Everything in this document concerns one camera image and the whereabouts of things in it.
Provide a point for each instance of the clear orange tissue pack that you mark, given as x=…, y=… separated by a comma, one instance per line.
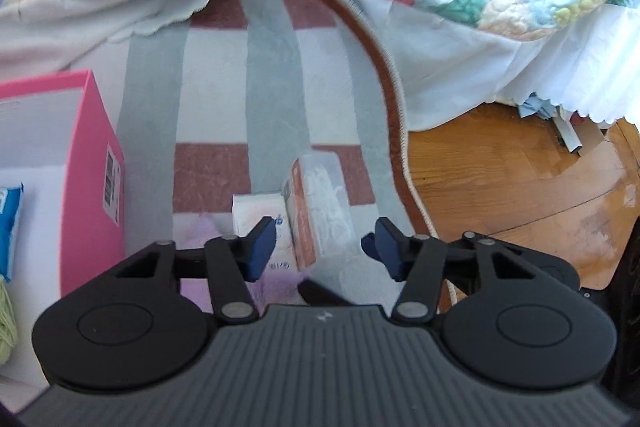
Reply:
x=320, y=207

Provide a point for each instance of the striped rug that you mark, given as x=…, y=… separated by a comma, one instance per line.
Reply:
x=215, y=82

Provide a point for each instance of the green yarn ball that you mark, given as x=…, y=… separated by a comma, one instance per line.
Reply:
x=5, y=322

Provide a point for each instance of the blue wet wipes pack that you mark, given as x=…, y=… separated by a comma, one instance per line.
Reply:
x=10, y=227

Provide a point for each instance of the white tissue packet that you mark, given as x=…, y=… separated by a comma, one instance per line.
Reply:
x=250, y=212

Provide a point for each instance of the crumpled papers under bed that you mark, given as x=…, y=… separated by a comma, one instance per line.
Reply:
x=565, y=127

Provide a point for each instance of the pink cardboard box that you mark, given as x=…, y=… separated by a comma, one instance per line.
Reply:
x=95, y=217

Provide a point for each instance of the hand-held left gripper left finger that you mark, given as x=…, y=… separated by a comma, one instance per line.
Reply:
x=260, y=252

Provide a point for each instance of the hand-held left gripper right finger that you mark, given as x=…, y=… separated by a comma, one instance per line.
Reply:
x=387, y=252

